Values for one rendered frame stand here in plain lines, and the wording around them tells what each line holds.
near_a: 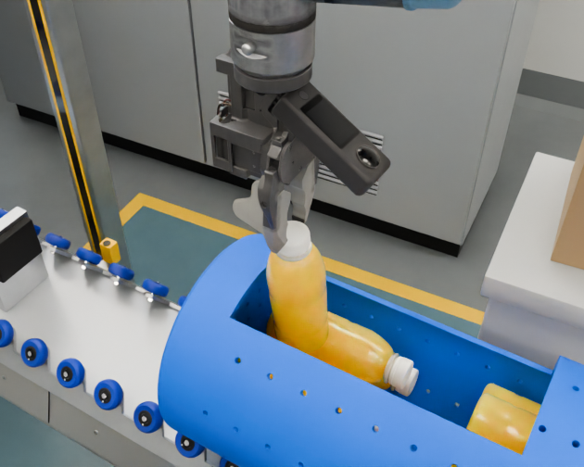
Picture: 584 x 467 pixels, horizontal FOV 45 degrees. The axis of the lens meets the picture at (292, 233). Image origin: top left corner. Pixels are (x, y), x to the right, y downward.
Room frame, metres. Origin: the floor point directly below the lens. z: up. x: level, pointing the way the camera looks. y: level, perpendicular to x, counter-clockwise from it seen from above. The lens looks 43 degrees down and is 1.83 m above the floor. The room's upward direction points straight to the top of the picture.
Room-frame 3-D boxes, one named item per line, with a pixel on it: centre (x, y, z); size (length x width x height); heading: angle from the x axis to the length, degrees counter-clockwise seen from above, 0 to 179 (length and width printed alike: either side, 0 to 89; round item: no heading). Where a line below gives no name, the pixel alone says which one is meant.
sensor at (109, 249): (0.91, 0.35, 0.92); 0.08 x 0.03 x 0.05; 149
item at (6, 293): (0.83, 0.46, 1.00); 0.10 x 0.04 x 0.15; 149
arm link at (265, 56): (0.56, 0.02, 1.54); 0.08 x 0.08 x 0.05
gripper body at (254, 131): (0.57, 0.02, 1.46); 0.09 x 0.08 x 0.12; 60
